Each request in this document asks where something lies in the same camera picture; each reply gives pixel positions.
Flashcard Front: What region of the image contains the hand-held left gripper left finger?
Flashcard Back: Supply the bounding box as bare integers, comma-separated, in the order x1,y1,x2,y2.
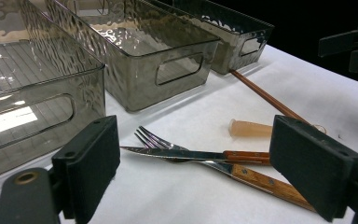
51,115,121,224

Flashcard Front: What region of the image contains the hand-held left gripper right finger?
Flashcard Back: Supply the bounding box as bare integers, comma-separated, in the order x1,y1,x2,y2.
268,114,358,223

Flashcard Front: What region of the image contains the light wood handled fork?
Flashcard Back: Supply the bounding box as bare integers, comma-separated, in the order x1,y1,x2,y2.
134,125,317,213

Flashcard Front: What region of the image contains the brown wooden chopstick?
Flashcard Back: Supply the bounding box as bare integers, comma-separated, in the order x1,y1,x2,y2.
228,68,358,175
229,70,358,176

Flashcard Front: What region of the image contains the red-brown handled table knife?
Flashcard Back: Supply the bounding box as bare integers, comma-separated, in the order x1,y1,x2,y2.
119,145,273,166

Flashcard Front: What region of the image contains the smoked clear plastic bin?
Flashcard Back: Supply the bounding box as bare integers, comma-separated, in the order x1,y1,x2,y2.
145,0,275,76
0,0,106,185
43,0,222,113

